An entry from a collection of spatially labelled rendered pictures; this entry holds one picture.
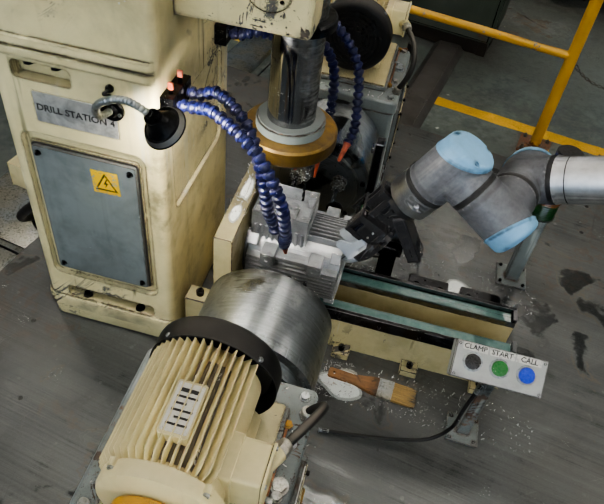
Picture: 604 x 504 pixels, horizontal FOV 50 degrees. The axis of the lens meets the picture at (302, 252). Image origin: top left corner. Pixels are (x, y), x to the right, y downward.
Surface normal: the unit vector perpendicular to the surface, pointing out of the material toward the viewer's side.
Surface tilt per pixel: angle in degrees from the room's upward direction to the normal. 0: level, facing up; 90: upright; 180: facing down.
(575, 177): 60
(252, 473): 0
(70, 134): 90
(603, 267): 0
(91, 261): 90
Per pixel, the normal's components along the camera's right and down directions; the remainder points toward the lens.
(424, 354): -0.24, 0.68
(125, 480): -0.36, 0.39
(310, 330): 0.77, -0.29
